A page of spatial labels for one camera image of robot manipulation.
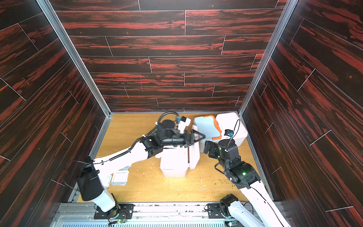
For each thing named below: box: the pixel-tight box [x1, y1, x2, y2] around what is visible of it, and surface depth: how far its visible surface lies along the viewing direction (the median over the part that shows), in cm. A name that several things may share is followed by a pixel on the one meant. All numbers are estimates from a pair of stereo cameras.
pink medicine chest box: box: [155, 137, 201, 178], surface depth 80 cm
